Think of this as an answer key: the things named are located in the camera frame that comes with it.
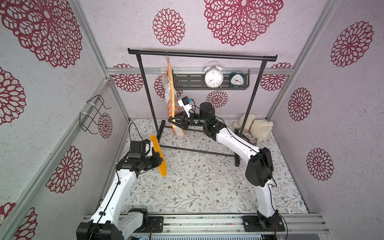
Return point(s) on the black wall shelf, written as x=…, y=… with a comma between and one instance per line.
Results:
x=196, y=80

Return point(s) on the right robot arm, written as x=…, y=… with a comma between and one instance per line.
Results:
x=259, y=171

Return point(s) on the aluminium front rail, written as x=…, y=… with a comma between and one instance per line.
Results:
x=232, y=224

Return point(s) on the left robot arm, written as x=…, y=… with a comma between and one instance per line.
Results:
x=105, y=223

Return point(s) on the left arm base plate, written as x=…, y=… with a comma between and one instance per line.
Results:
x=152, y=225

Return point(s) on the yellow shoe insole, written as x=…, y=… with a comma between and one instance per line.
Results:
x=159, y=156

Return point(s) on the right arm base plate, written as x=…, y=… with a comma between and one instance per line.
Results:
x=255, y=223

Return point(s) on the dark green alarm clock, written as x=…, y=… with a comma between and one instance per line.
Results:
x=237, y=79

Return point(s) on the black wire wall hook rack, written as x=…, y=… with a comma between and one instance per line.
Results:
x=87, y=118

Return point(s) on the cream plush toy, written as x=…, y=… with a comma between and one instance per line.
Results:
x=259, y=129

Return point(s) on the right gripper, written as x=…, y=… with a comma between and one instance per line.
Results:
x=186, y=120

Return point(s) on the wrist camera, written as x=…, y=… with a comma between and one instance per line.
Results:
x=185, y=103
x=146, y=148

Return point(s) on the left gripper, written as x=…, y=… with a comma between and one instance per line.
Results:
x=157, y=160

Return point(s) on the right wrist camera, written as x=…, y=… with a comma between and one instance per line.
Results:
x=185, y=103

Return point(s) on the orange clip hanger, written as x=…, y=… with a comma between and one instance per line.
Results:
x=171, y=107

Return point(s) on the striped small box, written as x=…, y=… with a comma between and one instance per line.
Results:
x=249, y=137

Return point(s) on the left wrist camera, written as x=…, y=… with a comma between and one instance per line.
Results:
x=146, y=148

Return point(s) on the white grey insole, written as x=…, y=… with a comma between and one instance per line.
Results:
x=168, y=84

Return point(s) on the white alarm clock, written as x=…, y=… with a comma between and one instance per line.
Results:
x=214, y=76

